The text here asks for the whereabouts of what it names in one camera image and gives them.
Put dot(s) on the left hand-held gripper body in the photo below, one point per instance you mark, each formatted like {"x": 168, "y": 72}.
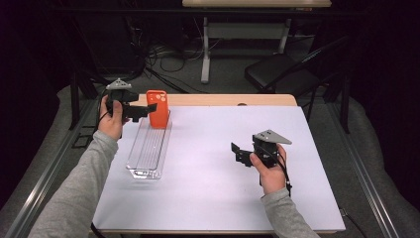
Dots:
{"x": 124, "y": 95}

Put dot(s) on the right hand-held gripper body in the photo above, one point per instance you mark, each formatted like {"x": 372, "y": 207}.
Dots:
{"x": 269, "y": 148}

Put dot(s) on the orange phone case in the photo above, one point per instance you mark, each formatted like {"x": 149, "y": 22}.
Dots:
{"x": 157, "y": 109}

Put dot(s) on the clear plastic tray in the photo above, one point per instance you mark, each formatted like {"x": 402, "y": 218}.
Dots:
{"x": 148, "y": 152}

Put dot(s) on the person's left hand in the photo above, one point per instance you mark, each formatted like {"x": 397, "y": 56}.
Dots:
{"x": 112, "y": 122}

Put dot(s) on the person's right hand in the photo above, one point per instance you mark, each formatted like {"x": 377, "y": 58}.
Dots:
{"x": 270, "y": 175}

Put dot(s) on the white paper sheet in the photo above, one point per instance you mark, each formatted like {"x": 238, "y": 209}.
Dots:
{"x": 214, "y": 185}

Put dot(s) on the black metal stand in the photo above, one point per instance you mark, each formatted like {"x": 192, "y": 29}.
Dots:
{"x": 75, "y": 99}
{"x": 345, "y": 102}

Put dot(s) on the black folding chair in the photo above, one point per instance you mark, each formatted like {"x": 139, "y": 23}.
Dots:
{"x": 280, "y": 72}

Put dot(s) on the white-legged desk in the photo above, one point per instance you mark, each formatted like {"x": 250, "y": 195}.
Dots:
{"x": 244, "y": 29}

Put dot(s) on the metal floor rail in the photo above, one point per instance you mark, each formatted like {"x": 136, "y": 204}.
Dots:
{"x": 46, "y": 175}
{"x": 366, "y": 178}

